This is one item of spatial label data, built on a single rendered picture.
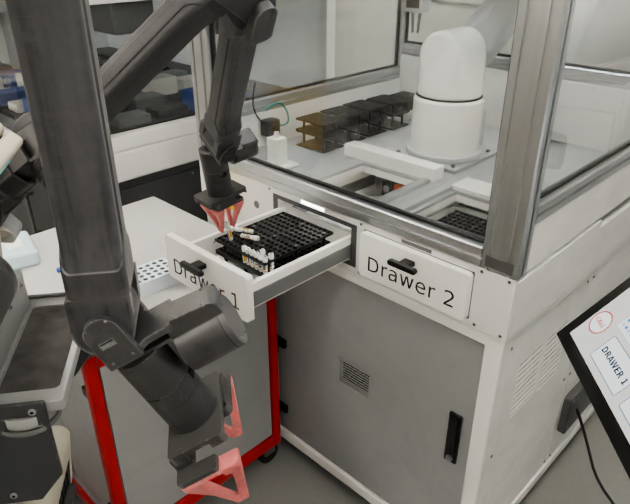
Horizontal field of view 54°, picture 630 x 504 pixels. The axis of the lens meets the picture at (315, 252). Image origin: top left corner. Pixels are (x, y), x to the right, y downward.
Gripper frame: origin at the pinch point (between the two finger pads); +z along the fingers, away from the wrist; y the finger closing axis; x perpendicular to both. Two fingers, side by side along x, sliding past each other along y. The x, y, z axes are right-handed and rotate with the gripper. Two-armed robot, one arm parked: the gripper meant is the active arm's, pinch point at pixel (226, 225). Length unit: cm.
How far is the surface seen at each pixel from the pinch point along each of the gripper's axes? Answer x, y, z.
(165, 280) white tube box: 12.4, -12.4, 14.8
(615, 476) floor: -75, 79, 104
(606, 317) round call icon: -80, 14, -10
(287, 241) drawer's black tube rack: -9.6, 9.6, 5.2
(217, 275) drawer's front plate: -10.7, -11.0, 2.6
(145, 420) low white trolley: 4, -31, 43
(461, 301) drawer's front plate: -50, 22, 9
